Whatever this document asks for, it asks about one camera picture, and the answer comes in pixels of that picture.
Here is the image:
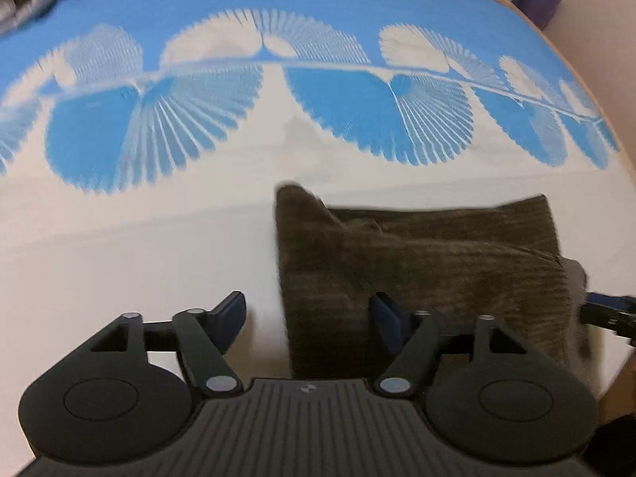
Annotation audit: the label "blue white patterned bedsheet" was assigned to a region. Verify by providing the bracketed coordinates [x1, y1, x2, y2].
[1, 0, 635, 476]

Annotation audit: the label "dark brown corduroy pants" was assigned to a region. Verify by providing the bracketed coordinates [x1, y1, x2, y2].
[275, 184, 594, 384]

